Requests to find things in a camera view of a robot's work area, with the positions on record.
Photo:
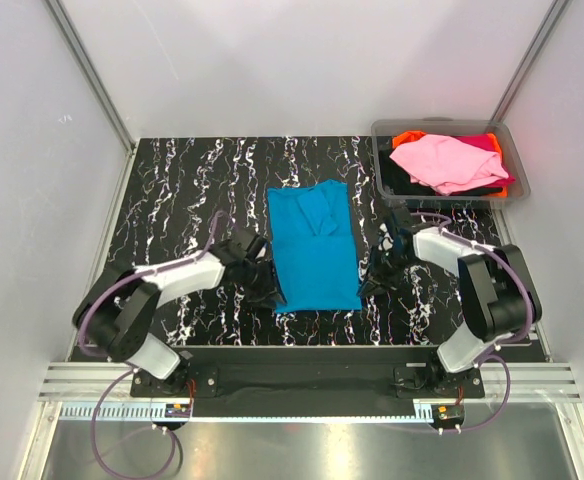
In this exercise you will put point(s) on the black marbled table mat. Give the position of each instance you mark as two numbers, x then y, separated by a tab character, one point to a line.
175	187

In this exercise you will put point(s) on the magenta t shirt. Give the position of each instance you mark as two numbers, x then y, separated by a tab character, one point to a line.
486	141

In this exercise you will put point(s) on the blue t shirt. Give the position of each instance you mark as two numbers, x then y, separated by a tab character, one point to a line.
313	247

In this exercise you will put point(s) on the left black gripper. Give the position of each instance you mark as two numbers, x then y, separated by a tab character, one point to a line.
269	291

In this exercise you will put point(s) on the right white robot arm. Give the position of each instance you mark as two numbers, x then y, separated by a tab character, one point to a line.
498	298

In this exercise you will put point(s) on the orange t shirt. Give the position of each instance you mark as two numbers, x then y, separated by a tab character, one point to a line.
409	136

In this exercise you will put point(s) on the clear plastic bin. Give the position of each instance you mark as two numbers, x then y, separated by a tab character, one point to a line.
383	130

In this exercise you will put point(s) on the pink t shirt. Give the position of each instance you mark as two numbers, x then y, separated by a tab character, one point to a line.
447	165

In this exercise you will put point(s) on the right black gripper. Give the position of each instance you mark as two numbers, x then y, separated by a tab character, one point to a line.
376	280

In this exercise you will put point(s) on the black t shirt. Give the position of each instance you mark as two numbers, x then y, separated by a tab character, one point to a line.
397	181

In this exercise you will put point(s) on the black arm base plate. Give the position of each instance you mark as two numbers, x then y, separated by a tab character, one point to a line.
404	371

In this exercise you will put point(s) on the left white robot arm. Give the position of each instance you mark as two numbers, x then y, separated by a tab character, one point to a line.
117	313

